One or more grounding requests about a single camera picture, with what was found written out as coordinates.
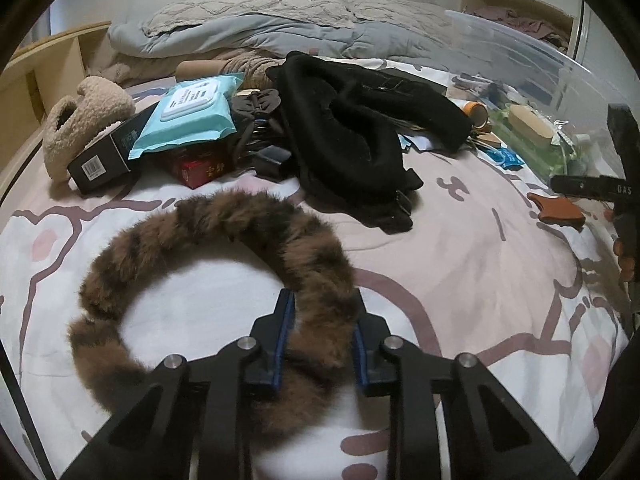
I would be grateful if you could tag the black cardboard box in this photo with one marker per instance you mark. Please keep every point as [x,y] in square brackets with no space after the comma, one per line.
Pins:
[100,160]

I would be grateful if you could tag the black padded cloth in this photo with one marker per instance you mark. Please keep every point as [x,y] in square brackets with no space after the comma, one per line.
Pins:
[340,130]

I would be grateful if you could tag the beige blanket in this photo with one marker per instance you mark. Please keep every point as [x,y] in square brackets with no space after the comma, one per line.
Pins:
[120,67]

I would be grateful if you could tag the pile of pink clothes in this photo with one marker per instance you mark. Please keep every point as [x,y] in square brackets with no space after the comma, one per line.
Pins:
[520,20]

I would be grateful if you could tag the cardboard tube with twine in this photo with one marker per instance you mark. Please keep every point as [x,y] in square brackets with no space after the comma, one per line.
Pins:
[200,69]

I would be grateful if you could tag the red box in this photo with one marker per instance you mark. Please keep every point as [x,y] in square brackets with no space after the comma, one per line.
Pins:
[200,167]

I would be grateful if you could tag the beige quilted pillow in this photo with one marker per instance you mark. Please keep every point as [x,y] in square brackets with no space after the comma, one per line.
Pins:
[240,10]
[400,10]

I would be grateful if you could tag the wooden brush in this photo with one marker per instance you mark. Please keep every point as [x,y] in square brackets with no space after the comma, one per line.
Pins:
[530,127]

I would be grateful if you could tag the blue packet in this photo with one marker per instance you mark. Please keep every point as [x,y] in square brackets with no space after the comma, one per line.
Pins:
[507,157]

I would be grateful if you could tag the black gloves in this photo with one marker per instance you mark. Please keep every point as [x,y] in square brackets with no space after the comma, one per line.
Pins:
[255,102]

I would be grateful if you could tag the orange roll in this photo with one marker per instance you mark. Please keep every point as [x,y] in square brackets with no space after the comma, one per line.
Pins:
[474,112]

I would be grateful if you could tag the clear plastic storage bin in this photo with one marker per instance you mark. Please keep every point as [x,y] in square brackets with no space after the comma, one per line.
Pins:
[525,60]

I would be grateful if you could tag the person's right hand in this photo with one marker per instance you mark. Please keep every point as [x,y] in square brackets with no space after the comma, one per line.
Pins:
[622,260]

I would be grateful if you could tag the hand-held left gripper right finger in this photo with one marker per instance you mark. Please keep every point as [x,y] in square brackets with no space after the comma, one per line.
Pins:
[359,360]

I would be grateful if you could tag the brown furry headband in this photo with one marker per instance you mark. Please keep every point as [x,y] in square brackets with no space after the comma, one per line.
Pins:
[240,220]

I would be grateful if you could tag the green plastic pack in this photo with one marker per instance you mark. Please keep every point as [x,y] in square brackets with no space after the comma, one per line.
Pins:
[525,152]

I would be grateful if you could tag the wall closet alcove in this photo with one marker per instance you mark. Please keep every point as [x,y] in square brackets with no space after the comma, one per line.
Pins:
[520,0]

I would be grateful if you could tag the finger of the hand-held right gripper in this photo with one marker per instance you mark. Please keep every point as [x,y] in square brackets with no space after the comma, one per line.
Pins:
[580,185]

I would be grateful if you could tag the brown leather piece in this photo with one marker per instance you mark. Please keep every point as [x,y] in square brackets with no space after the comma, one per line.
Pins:
[555,210]

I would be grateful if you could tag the blue wet wipes pack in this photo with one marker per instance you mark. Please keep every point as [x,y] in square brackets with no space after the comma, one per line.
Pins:
[190,115]

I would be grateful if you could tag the wooden shelf unit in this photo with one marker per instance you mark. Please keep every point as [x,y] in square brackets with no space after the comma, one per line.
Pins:
[50,50]

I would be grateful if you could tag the beige fluffy slipper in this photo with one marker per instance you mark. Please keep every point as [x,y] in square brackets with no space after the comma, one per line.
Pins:
[100,100]

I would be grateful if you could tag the grey-blue duvet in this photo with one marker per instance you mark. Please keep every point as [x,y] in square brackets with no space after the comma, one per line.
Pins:
[250,35]

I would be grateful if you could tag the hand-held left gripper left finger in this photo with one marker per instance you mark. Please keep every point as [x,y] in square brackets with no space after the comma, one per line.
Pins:
[281,350]

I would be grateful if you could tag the small black box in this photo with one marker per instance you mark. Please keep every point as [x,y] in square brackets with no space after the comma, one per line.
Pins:
[270,162]

